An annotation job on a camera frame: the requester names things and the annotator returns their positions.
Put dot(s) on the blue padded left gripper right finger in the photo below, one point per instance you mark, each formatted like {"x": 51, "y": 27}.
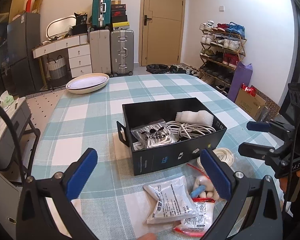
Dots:
{"x": 218, "y": 172}

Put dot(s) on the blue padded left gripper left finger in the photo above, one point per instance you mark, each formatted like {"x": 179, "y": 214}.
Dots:
{"x": 79, "y": 172}

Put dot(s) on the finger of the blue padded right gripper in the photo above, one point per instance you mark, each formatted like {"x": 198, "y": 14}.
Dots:
{"x": 258, "y": 126}

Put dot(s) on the bag of white blue items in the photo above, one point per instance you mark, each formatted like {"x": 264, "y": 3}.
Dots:
{"x": 203, "y": 187}

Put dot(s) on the white printed sachet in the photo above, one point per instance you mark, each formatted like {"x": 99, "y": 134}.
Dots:
{"x": 173, "y": 201}

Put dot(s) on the red edged white packet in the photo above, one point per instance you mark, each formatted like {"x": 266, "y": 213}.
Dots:
{"x": 199, "y": 225}

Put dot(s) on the white foam block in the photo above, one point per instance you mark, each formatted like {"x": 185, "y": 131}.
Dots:
{"x": 202, "y": 117}

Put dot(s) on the adidas bag of laces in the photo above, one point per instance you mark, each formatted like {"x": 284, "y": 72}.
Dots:
{"x": 154, "y": 134}

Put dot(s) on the brown cardboard box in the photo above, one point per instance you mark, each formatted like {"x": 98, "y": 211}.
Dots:
{"x": 256, "y": 104}

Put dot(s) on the purple yoga mat bag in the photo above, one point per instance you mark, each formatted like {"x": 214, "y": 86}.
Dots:
{"x": 242, "y": 75}

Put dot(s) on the grey coffee table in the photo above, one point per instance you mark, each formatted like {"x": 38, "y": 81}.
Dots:
{"x": 20, "y": 116}

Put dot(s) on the wooden shoe rack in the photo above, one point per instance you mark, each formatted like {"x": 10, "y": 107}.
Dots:
{"x": 222, "y": 50}

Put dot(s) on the white oval tray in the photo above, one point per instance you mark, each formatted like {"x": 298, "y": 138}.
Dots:
{"x": 87, "y": 83}

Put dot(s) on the striped laundry basket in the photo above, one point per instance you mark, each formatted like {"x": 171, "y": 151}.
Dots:
{"x": 57, "y": 70}

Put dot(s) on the black refrigerator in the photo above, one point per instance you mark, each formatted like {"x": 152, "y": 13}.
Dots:
{"x": 23, "y": 35}

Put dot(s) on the white dresser with drawers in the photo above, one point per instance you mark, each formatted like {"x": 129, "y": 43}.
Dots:
{"x": 75, "y": 49}

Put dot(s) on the beige hard suitcase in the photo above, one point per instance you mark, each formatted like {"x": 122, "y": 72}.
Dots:
{"x": 100, "y": 51}

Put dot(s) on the silver aluminium suitcase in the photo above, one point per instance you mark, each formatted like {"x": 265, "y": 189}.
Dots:
{"x": 122, "y": 52}

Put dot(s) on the oval vanity mirror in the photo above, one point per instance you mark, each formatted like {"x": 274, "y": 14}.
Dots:
{"x": 60, "y": 26}

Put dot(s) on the tan wooden door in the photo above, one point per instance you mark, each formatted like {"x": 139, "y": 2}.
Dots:
{"x": 161, "y": 31}

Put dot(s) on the stack of shoe boxes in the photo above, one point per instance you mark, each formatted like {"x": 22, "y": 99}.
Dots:
{"x": 119, "y": 18}

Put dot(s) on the teal hard suitcase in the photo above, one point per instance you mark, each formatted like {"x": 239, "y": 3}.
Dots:
{"x": 101, "y": 13}

